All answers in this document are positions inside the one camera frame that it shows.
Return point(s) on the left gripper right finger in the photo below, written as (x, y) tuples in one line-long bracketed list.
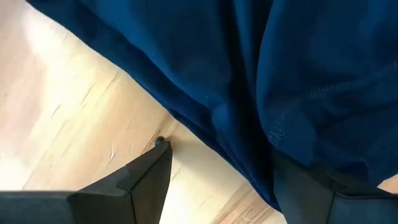
[(326, 202)]

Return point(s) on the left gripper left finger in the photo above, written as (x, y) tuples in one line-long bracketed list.
[(124, 199)]

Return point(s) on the navy Puma underwear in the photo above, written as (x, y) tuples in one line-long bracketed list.
[(248, 77)]

